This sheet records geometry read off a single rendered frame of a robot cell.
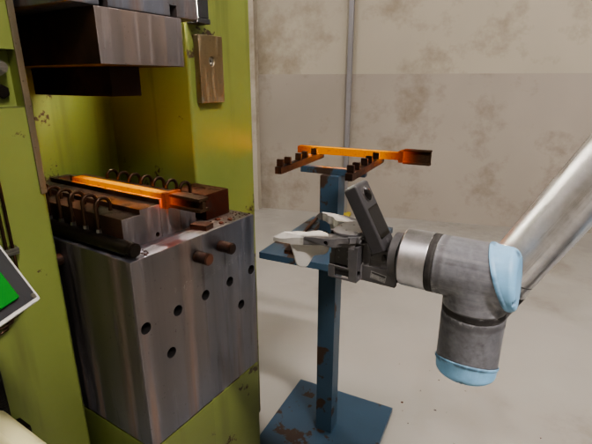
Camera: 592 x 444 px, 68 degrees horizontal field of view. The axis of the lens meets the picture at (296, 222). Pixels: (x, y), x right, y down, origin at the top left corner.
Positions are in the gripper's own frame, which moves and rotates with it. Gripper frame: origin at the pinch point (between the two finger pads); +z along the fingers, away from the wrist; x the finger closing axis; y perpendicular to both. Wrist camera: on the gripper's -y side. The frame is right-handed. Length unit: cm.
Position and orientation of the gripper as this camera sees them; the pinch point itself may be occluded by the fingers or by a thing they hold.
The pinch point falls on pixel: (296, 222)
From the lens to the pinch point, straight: 78.7
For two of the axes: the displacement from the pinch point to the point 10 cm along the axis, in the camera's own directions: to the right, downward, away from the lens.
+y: 0.0, 9.5, 3.1
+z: -8.4, -1.6, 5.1
